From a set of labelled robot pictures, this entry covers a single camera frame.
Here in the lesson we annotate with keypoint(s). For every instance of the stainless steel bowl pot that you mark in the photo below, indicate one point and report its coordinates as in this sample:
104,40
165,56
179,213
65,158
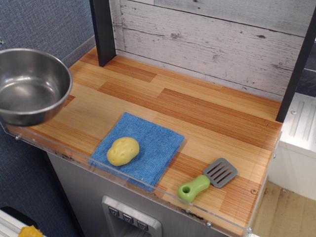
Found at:
34,86

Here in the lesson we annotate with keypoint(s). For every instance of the blue microfiber cloth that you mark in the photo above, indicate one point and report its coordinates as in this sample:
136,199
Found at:
158,145

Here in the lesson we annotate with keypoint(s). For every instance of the yellow toy potato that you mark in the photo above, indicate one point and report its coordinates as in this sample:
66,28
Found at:
122,151

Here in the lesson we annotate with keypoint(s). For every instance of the green grey toy spatula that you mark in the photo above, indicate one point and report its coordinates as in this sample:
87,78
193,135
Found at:
218,174

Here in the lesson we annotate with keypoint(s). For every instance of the clear acrylic table guard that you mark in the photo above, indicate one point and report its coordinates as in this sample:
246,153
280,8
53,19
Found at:
230,210

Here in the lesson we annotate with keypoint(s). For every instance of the silver toy fridge cabinet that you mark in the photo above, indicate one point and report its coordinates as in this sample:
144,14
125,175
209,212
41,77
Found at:
107,206

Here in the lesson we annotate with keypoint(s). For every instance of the white toy sink counter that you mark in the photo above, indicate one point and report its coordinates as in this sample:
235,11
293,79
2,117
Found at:
293,165

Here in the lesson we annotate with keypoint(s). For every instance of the white aluminium frame bar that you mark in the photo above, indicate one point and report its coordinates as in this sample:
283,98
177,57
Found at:
9,226

